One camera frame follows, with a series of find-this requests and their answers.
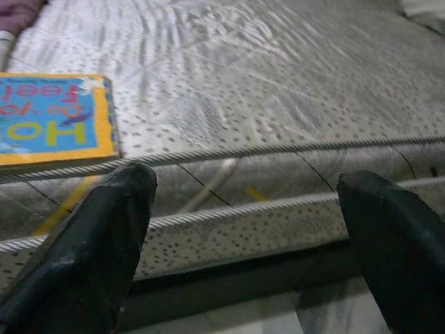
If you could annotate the cream pillow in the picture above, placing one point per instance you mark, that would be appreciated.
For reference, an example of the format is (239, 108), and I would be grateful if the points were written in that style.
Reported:
(427, 10)

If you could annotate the grey quilted mattress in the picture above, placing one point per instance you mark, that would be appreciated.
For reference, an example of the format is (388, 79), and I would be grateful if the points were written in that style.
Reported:
(243, 87)

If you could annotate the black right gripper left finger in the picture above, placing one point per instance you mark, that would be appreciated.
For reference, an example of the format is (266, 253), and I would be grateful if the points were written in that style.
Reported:
(87, 243)

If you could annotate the purple cartoon print blanket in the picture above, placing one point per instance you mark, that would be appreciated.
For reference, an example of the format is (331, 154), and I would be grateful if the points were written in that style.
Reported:
(14, 14)

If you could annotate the black bed frame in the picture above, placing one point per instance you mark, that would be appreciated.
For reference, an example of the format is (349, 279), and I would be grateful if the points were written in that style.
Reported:
(243, 282)

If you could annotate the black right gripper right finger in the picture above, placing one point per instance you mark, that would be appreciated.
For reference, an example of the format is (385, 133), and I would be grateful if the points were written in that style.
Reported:
(400, 250)

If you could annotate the blue yellow children's book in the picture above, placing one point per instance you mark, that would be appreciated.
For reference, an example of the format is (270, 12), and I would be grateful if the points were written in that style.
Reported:
(52, 115)

